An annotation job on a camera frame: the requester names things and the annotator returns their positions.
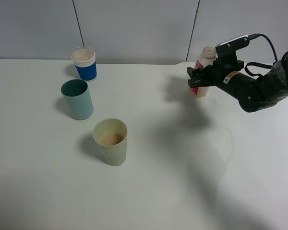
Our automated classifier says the blue paper cup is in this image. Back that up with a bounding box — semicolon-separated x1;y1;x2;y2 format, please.
71;48;97;81

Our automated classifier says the light green plastic cup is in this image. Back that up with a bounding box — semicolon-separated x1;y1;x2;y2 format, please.
93;118;128;166

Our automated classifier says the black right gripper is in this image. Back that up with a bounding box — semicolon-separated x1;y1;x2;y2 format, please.
187;59;244;90

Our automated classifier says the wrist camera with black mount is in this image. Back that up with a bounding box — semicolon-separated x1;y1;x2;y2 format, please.
215;34;250;66

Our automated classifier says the pink label drink bottle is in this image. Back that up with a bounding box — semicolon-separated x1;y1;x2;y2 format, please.
189;46;217;99

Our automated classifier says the teal plastic cup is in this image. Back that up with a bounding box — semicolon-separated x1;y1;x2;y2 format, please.
60;79;94;120

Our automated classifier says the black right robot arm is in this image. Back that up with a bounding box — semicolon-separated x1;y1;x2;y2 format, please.
187;52;288;113

